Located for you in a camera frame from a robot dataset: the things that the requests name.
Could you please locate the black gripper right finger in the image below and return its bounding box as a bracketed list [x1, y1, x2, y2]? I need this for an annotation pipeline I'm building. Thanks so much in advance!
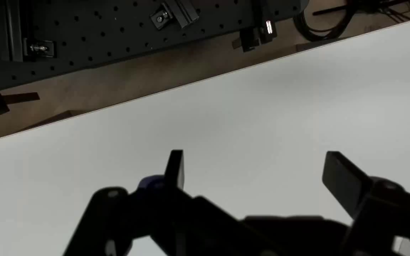
[322, 150, 375, 220]

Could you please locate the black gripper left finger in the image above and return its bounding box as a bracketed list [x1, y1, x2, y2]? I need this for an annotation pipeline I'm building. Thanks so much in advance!
[163, 149, 187, 190]

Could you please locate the black perforated breadboard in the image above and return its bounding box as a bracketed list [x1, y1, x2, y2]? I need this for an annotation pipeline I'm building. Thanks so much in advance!
[0, 0, 309, 96]

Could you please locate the small black square mount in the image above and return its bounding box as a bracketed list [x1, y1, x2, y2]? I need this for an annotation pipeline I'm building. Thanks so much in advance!
[150, 4, 175, 29]

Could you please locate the short black rail piece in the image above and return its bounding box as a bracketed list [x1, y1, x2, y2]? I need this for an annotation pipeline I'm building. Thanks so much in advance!
[173, 0, 201, 28]

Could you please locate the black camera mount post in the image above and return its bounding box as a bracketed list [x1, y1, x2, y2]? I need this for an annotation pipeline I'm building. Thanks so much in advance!
[238, 0, 279, 52]

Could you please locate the coiled black cable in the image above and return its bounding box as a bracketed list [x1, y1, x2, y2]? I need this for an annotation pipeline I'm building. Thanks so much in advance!
[294, 0, 410, 42]

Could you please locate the black aluminium rail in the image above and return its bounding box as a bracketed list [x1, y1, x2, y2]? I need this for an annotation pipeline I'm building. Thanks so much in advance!
[3, 0, 26, 62]

